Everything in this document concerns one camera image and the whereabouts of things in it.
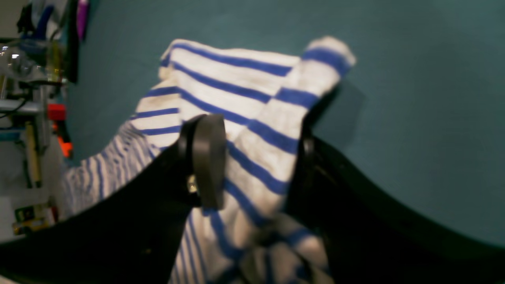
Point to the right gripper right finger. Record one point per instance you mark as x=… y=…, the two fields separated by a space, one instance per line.
x=371 y=238

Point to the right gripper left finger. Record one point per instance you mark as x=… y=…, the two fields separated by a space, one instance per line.
x=133 y=236

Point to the blue white striped T-shirt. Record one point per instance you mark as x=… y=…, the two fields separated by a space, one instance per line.
x=263 y=97

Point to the teal table cloth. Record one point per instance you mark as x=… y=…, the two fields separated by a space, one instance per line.
x=421 y=113

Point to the orange black bar clamp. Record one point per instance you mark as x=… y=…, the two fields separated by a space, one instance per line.
x=57 y=113

